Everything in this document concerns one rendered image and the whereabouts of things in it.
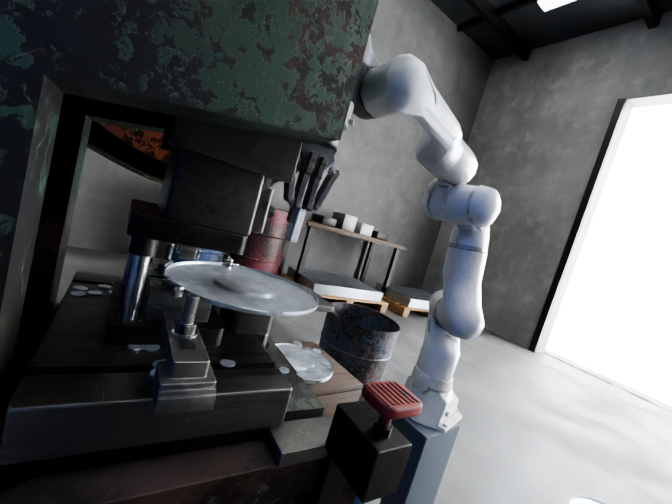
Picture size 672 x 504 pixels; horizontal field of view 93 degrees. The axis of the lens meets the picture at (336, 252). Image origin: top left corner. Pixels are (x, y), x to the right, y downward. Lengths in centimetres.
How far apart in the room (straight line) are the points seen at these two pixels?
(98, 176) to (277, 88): 353
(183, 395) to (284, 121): 34
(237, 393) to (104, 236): 358
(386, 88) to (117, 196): 348
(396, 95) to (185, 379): 55
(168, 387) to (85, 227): 360
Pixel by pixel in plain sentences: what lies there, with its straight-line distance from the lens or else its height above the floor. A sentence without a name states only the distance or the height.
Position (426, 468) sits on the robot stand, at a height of 34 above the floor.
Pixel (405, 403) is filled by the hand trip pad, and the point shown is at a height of 76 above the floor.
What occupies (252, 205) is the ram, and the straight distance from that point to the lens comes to 54.
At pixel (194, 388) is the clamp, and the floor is 73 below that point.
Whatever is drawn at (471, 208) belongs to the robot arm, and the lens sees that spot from 88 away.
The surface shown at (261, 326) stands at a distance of 64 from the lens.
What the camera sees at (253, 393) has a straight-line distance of 48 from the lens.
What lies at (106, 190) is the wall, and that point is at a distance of 391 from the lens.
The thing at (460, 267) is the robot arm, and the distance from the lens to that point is 97.
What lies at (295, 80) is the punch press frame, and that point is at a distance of 44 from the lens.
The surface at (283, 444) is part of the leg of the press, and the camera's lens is 51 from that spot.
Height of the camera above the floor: 95
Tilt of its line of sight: 6 degrees down
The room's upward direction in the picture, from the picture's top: 16 degrees clockwise
